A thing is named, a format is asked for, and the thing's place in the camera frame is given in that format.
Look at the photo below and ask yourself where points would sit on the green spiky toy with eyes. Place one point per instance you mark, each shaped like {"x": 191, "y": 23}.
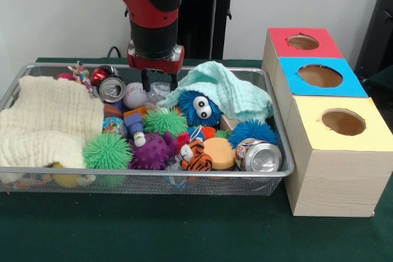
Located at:
{"x": 164, "y": 122}

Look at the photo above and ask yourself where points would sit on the light blue waffle cloth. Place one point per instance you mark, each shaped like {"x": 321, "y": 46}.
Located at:
{"x": 233, "y": 90}

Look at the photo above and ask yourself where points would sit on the blue spiky rubber ball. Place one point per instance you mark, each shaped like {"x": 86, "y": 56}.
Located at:
{"x": 251, "y": 133}

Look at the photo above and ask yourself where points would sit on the white baseball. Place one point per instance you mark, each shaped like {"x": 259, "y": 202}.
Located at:
{"x": 135, "y": 96}

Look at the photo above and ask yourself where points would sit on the crushed silver drink can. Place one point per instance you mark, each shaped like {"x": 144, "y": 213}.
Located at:
{"x": 261, "y": 157}

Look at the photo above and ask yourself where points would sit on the blue spiky ball with eyes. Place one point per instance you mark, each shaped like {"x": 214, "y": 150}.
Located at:
{"x": 188, "y": 107}

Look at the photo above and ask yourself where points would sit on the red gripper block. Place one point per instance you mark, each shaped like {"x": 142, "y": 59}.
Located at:
{"x": 156, "y": 64}

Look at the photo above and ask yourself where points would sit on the purple spiky toy with eyes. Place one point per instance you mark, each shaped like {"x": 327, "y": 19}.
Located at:
{"x": 153, "y": 154}

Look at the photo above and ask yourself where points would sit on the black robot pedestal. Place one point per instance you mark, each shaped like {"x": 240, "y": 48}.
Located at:
{"x": 202, "y": 13}

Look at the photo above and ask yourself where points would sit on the dark green table cloth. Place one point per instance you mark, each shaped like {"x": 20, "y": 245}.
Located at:
{"x": 184, "y": 231}

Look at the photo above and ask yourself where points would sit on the tiger plush toy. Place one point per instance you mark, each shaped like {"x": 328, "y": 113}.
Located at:
{"x": 196, "y": 159}

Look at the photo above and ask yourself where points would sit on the cream waffle cloth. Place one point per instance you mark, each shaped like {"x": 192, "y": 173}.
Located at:
{"x": 46, "y": 114}

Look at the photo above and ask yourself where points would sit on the black stand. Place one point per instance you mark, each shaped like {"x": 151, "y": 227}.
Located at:
{"x": 377, "y": 29}

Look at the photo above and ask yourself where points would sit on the wooden box with three holes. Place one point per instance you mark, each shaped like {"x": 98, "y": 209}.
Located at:
{"x": 337, "y": 182}

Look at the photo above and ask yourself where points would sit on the green spiky rubber ball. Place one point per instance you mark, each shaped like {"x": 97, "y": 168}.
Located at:
{"x": 107, "y": 151}

